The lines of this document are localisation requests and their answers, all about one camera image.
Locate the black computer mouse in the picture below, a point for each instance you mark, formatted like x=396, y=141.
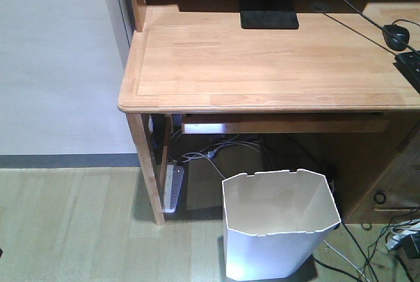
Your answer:
x=396, y=37

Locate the white power strip on floor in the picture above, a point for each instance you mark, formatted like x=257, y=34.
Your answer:
x=400, y=231

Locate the black keyboard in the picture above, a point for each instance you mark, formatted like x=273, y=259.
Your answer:
x=407, y=64

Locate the black monitor stand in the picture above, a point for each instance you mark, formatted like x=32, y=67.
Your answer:
x=268, y=15

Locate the light wooden desk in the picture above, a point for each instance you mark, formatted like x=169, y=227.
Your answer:
x=332, y=77

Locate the white plastic trash bin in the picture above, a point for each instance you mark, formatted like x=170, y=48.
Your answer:
x=273, y=221

